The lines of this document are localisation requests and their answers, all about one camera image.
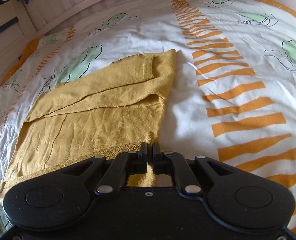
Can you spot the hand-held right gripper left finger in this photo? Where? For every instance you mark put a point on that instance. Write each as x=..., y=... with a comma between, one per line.
x=143, y=155

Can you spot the white wooden bed frame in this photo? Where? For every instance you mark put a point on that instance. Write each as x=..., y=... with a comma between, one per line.
x=92, y=2

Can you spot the white leaf-print duvet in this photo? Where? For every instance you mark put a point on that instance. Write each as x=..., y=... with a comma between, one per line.
x=225, y=85

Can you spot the mustard yellow knit sweater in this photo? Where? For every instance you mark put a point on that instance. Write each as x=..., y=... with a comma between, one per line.
x=92, y=115

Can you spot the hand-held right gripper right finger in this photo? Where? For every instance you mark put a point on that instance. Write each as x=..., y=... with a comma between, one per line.
x=156, y=155

